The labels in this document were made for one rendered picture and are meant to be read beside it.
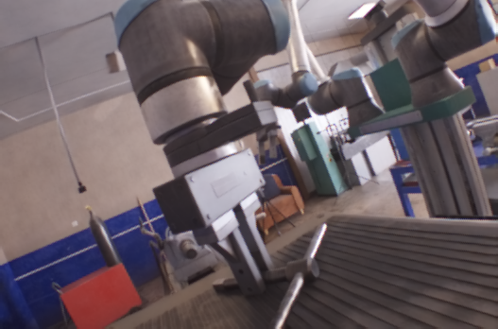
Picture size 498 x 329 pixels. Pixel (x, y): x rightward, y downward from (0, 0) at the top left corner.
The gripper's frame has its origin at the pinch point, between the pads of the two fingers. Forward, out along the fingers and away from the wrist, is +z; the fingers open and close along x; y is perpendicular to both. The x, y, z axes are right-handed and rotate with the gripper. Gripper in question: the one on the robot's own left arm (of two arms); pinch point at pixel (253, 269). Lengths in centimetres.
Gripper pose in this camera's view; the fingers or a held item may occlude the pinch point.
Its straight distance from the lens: 32.9
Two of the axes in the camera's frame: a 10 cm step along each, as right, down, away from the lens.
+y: -8.1, 3.6, 4.6
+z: 4.0, 9.2, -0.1
